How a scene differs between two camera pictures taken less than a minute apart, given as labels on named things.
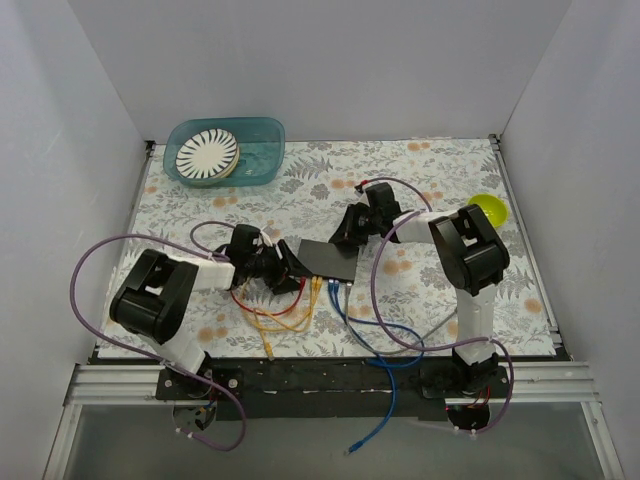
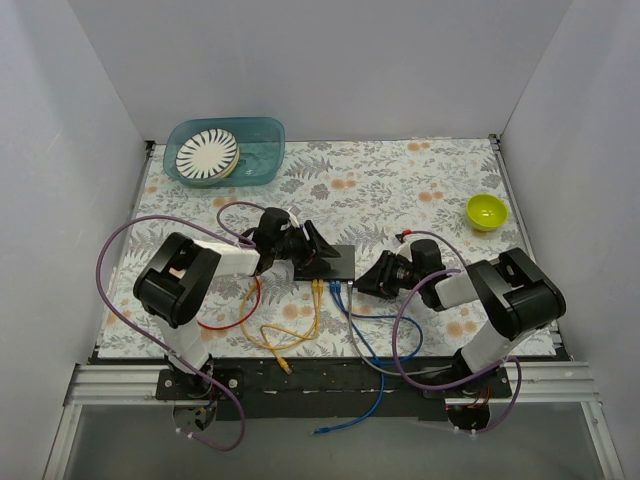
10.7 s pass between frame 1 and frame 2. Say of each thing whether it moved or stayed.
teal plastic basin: stayed
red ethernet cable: moved
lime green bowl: stayed
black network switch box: stayed
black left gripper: moved
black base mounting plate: stayed
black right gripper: moved
